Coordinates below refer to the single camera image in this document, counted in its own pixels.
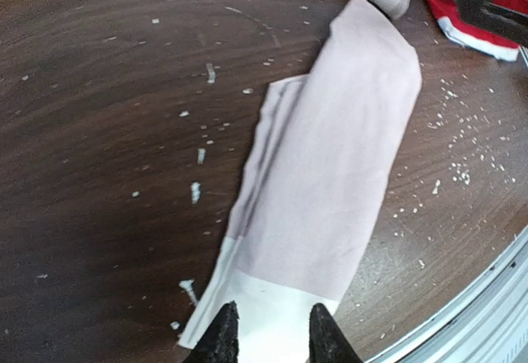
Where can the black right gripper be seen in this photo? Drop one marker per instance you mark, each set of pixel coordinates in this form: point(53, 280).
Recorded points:
point(499, 20)

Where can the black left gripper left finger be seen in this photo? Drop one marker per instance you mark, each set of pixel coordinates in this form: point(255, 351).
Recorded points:
point(219, 343)

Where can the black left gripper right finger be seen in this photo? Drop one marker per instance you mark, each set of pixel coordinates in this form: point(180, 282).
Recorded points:
point(327, 343)

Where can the red underwear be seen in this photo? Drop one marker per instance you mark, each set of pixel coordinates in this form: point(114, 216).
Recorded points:
point(448, 19)

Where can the pink and white underwear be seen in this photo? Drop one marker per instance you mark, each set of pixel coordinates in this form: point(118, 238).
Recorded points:
point(313, 183)

